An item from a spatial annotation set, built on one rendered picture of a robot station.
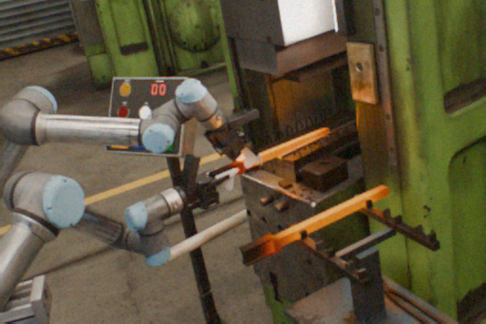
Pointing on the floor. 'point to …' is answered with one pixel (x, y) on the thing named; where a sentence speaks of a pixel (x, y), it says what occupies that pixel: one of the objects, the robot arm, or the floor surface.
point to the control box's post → (195, 249)
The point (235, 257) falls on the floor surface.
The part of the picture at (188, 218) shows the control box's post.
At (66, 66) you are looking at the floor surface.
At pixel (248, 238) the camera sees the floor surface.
